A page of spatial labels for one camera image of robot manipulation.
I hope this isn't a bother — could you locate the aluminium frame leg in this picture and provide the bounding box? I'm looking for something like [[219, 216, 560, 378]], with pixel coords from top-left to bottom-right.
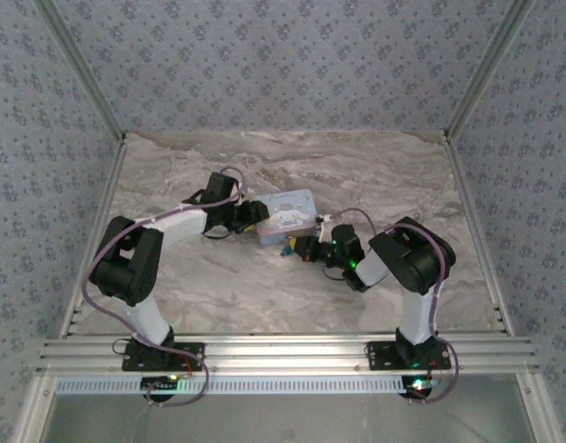
[[516, 372, 566, 443], [14, 373, 58, 443]]

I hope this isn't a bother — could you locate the white slotted cable duct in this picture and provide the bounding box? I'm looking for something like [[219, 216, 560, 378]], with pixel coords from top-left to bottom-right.
[[55, 374, 406, 396]]

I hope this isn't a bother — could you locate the aluminium mounting rail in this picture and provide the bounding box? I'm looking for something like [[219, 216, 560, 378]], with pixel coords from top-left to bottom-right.
[[37, 332, 540, 376]]

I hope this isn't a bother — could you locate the blue cartoon tin box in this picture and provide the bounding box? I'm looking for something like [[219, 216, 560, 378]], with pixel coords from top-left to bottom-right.
[[253, 187, 321, 246]]

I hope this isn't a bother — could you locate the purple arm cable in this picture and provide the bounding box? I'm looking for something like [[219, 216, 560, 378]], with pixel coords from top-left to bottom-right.
[[80, 166, 249, 410], [326, 207, 461, 406]]

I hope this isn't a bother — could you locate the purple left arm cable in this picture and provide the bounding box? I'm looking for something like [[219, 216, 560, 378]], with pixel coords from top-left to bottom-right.
[[80, 166, 249, 410]]

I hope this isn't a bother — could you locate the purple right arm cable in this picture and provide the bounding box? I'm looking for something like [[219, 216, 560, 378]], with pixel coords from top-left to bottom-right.
[[326, 207, 461, 406]]

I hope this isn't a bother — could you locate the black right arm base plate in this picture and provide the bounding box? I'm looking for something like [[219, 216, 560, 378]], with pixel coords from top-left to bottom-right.
[[365, 340, 452, 371]]

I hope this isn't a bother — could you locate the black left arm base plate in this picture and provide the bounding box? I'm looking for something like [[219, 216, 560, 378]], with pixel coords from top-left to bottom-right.
[[121, 340, 206, 373]]

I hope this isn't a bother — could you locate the aluminium table side rail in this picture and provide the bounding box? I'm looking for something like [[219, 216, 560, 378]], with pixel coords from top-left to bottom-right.
[[443, 131, 515, 336], [58, 133, 129, 339]]

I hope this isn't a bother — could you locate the aluminium frame post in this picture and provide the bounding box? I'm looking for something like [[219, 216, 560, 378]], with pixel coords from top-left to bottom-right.
[[445, 0, 538, 138], [32, 0, 127, 139]]

